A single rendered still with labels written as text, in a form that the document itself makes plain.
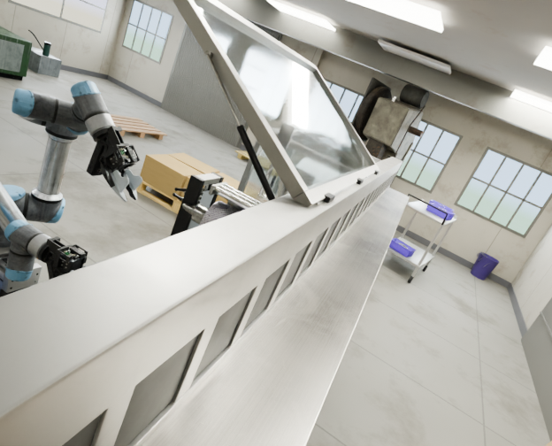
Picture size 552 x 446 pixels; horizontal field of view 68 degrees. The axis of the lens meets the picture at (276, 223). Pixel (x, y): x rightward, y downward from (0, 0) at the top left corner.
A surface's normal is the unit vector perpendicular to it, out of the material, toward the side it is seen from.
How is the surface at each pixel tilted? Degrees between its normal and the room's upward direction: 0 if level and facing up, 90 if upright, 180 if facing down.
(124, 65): 90
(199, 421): 0
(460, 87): 90
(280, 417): 0
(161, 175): 90
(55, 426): 90
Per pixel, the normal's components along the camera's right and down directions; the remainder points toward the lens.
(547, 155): -0.42, 0.14
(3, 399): 0.38, -0.87
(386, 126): -0.59, 0.07
